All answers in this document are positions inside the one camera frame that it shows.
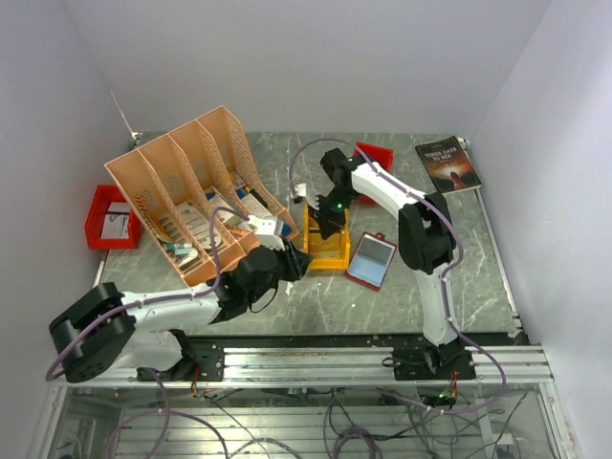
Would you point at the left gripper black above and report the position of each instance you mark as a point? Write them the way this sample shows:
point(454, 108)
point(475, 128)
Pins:
point(296, 261)

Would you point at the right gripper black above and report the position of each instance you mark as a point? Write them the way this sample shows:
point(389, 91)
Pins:
point(328, 224)

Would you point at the yellow plastic bin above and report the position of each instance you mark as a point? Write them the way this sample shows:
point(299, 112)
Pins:
point(324, 263)

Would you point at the red card holder wallet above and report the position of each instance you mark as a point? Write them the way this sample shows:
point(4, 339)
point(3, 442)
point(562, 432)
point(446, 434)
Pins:
point(371, 260)

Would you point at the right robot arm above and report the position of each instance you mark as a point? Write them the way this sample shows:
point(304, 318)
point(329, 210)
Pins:
point(425, 241)

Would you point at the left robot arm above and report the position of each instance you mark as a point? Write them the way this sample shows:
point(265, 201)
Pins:
point(108, 328)

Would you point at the red bin with cards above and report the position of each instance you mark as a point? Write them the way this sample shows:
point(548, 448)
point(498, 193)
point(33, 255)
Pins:
point(378, 158)

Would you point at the white cards in left bin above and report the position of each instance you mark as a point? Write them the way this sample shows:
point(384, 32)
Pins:
point(116, 221)

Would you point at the pink file organizer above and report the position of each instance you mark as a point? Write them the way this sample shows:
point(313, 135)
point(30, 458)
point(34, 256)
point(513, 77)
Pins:
point(181, 184)

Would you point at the dark paperback book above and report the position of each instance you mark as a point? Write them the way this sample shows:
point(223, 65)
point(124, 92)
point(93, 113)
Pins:
point(448, 165)

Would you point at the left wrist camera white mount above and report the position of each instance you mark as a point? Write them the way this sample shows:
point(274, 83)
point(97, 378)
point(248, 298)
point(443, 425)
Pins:
point(268, 230)

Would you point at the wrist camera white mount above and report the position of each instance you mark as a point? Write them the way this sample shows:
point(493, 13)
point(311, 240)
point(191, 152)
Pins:
point(268, 230)
point(307, 194)

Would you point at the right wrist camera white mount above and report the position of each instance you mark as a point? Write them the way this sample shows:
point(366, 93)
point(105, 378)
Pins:
point(307, 194)

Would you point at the aluminium mounting rail frame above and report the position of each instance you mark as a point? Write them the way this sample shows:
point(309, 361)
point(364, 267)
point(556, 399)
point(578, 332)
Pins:
point(354, 396)

